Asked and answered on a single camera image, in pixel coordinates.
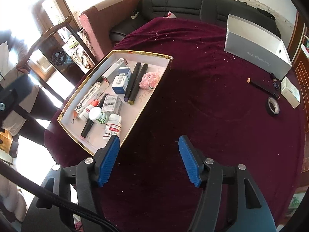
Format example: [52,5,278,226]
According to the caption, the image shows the black marker yellow band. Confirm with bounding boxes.
[92,76,109,86]

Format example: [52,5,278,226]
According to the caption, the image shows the small dark pen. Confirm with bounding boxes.
[270,73,281,91]

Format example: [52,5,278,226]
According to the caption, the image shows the black tape roll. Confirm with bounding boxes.
[266,97,280,116]

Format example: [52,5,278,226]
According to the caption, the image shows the maroon armchair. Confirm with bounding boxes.
[79,0,140,61]

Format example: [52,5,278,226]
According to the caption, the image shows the grey cardboard box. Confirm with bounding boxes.
[224,14,292,80]

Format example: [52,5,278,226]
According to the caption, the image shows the black marker yellow cap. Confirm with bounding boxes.
[128,63,148,105]

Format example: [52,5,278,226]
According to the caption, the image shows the white green pill bottle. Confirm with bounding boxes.
[88,107,108,125]

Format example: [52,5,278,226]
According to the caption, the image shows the grey foil medicine box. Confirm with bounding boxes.
[102,95,122,115]

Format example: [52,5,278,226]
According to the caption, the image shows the wooden chair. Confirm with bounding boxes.
[16,15,97,102]

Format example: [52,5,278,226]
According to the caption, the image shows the maroon bed cover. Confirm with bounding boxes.
[43,16,307,232]

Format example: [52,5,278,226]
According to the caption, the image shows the black marker tan cap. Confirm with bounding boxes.
[247,78,280,100]

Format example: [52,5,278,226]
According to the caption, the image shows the long white medicine box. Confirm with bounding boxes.
[73,81,109,118]

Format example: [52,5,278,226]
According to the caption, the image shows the black leather sofa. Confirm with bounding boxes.
[109,0,281,43]

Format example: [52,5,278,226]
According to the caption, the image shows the white gold-edged tray box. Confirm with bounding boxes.
[58,50,173,154]

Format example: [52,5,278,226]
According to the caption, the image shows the grey red medicine box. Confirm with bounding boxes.
[102,58,128,83]

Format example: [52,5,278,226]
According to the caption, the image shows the small white carton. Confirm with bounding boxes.
[281,77,301,109]

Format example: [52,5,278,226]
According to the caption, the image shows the black marker purple caps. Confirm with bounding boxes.
[124,62,141,102]

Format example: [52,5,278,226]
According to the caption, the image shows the black braided cable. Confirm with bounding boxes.
[0,160,119,232]

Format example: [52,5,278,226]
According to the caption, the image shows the black marker pink cap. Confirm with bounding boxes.
[80,93,110,138]

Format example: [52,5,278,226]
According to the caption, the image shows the blue white medicine box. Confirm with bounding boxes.
[112,67,132,94]

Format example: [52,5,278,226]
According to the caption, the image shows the pink plush toy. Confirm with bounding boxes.
[139,72,160,91]

